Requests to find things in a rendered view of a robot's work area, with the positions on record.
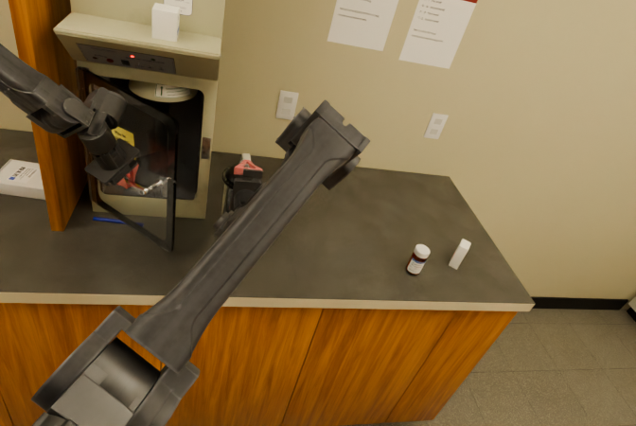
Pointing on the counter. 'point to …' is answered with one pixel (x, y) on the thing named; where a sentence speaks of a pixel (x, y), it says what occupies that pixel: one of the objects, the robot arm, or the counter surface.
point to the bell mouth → (161, 92)
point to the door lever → (144, 186)
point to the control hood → (141, 43)
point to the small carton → (165, 22)
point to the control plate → (128, 59)
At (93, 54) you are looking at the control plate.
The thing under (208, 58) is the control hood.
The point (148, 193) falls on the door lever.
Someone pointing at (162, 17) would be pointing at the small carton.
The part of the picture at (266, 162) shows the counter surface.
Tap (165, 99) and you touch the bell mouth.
